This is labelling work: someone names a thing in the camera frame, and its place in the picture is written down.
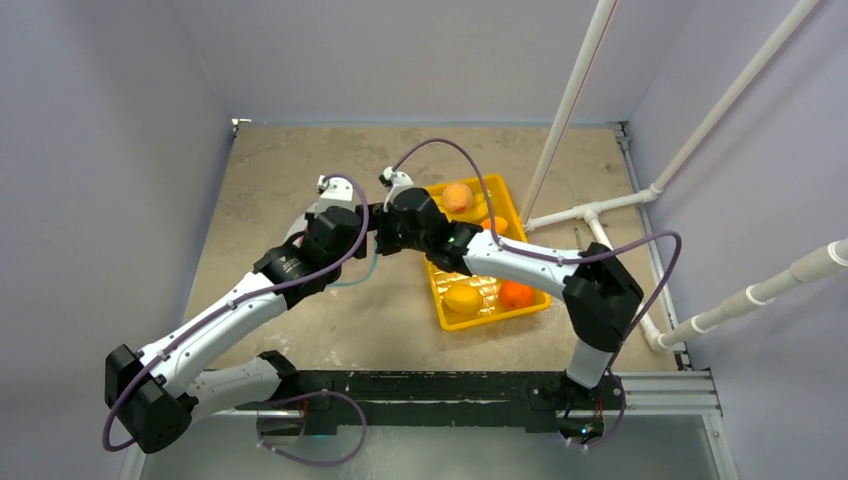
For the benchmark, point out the yellow plastic tray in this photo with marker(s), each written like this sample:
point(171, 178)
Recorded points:
point(488, 286)

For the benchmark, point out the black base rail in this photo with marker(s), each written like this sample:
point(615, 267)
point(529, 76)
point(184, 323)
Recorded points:
point(534, 401)

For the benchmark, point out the yellow lemon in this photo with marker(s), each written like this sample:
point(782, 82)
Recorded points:
point(463, 299)

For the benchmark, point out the white pvc pipe frame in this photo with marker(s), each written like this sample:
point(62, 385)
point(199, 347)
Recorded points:
point(822, 263)

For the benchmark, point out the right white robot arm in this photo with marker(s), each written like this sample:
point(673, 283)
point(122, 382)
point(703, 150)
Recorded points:
point(602, 298)

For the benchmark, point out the orange yellow mango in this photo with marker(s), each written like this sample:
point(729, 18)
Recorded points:
point(498, 224)

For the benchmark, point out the aluminium frame rail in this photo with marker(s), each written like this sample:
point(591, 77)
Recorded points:
point(690, 395)

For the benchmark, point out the clear zip bag blue zipper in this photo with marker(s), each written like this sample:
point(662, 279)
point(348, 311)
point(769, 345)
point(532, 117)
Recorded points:
point(301, 223)

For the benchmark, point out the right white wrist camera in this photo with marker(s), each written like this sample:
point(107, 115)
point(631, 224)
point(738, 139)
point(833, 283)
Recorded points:
point(394, 182)

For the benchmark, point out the orange peach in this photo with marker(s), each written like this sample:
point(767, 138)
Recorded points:
point(457, 198)

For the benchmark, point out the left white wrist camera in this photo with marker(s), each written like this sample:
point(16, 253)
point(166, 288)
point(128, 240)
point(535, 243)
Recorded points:
point(333, 192)

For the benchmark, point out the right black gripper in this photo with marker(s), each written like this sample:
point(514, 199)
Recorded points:
point(383, 230)

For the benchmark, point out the orange fruit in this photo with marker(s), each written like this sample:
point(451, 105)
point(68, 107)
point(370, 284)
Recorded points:
point(514, 296)

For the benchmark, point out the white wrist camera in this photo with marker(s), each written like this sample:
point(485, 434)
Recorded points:
point(333, 192)
point(394, 182)

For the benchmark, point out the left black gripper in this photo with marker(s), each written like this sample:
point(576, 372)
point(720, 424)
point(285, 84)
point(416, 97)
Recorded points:
point(309, 218)

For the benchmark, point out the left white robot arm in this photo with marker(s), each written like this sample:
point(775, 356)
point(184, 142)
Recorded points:
point(155, 393)

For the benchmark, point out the yellow banana bunch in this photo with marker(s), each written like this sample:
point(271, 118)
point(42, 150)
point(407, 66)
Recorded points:
point(474, 212)

